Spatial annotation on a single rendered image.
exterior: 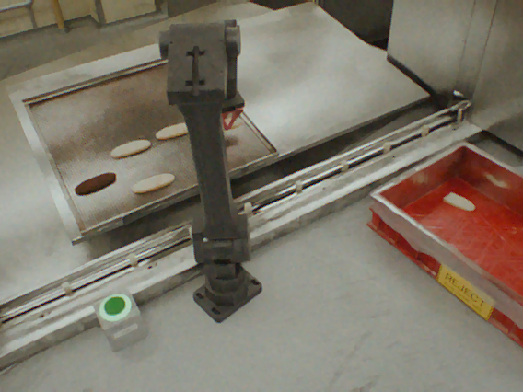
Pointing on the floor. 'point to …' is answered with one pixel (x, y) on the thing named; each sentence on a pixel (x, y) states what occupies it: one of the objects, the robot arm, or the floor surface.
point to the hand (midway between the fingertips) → (225, 121)
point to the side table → (309, 321)
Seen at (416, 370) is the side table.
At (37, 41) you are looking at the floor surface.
